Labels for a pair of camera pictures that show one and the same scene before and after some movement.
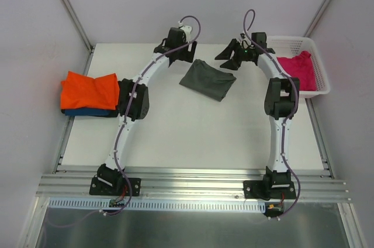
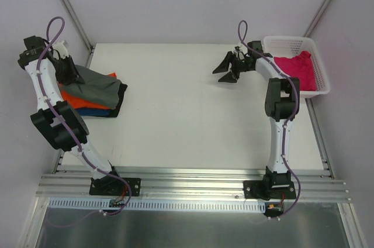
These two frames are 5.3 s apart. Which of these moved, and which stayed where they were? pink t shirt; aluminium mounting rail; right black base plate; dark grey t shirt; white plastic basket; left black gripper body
Moved: left black gripper body; dark grey t shirt
Stayed: white plastic basket; pink t shirt; right black base plate; aluminium mounting rail
